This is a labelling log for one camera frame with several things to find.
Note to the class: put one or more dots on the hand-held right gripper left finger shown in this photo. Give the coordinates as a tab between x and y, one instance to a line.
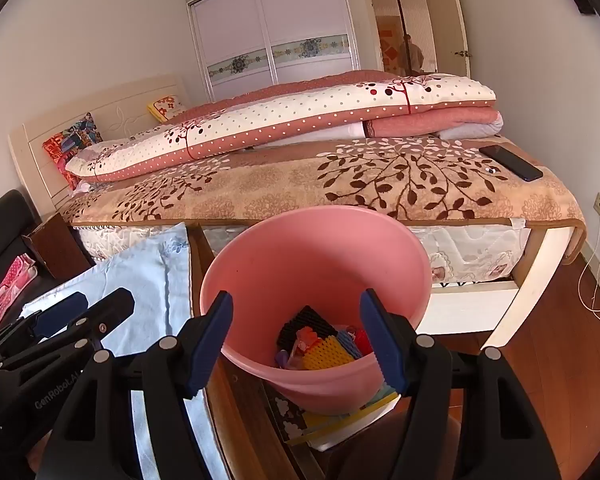
212	340

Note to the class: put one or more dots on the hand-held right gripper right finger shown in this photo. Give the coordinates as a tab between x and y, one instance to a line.
380	340

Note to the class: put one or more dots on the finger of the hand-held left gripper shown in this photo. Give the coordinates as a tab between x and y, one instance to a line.
62	312
107	315

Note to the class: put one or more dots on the red white snack wrapper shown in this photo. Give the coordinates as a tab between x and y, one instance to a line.
364	344
307	340

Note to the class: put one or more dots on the purple cloth roll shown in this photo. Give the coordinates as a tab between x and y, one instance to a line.
285	359

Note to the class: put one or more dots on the pink plastic bucket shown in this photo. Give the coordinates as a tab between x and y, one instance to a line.
305	260

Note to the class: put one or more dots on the light blue cloth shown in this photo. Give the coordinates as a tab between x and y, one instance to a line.
140	270

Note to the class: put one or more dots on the pink bag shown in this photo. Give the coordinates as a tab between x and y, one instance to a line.
10	290

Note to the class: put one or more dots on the brown wooden nightstand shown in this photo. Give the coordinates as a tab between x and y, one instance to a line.
55	245

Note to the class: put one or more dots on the black leather sofa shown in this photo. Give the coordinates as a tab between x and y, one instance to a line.
2	230

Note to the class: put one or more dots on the yellow printed book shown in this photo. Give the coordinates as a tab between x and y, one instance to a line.
320	427

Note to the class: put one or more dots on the white quilted mattress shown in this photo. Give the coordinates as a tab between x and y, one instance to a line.
470	255

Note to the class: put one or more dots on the colourful patterned pillow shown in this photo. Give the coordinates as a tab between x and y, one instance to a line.
72	142

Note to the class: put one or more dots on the brown leaf print blanket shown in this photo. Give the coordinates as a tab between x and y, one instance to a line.
290	180

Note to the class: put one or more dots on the bed with brown blanket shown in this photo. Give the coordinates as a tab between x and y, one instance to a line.
120	105

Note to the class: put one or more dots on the yellow floral pillow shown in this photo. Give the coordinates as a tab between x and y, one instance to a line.
166	107

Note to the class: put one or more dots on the black smartphone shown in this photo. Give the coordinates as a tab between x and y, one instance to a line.
512	162

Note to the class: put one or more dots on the pink folded blanket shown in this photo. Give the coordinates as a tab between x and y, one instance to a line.
430	122

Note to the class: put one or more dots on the white folded sheet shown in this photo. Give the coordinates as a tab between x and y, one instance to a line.
472	131

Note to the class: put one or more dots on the pink polka dot quilt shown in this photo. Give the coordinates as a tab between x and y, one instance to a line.
300	110

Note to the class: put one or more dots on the white sliding door wardrobe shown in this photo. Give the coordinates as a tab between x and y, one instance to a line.
270	25

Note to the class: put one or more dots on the cream door frame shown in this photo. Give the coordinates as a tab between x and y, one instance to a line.
457	20

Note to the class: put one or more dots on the black wall bracket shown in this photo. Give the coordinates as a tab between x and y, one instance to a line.
581	1

